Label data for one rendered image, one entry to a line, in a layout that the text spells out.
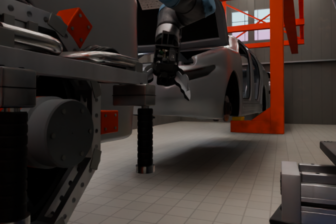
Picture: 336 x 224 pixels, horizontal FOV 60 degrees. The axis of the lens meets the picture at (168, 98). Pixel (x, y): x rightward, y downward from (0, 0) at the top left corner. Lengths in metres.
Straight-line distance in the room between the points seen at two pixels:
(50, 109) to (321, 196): 0.51
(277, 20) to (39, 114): 3.78
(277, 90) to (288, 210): 3.42
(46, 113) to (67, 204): 0.33
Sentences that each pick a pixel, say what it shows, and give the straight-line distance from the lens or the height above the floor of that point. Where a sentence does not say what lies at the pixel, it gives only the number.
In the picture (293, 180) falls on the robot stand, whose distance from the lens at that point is 0.61.
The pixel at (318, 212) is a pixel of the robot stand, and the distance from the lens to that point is 0.63.
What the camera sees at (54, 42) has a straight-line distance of 0.50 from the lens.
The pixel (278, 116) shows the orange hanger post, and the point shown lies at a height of 0.74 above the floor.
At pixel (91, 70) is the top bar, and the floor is 0.97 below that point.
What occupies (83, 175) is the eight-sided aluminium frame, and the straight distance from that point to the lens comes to 0.84.
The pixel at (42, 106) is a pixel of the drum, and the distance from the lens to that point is 0.57.
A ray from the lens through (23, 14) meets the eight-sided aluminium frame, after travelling 0.71.
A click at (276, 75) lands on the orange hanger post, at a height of 1.28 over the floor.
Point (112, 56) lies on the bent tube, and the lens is 0.62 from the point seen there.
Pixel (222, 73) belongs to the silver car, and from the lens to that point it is 3.24.
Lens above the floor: 0.90
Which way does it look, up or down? 1 degrees up
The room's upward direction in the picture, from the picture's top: straight up
